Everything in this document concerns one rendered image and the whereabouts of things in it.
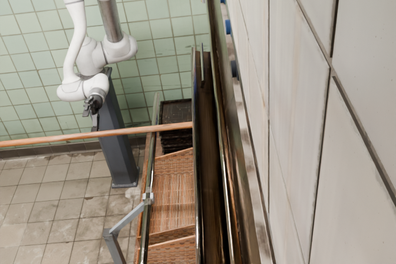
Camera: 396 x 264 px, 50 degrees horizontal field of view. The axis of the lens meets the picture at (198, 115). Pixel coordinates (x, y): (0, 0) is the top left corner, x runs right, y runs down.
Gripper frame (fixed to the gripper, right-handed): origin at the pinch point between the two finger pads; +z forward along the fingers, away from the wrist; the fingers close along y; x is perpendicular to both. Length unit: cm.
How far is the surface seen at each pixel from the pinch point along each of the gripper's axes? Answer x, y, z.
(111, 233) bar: -13, 22, 49
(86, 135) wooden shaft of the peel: -0.7, -1.6, 9.3
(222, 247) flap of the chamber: -62, -23, 90
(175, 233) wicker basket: -39, 43, 37
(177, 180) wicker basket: -36, 59, -12
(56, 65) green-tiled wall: 54, 30, -111
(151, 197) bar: -35, 1, 49
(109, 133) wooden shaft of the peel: -11.9, -1.6, 9.4
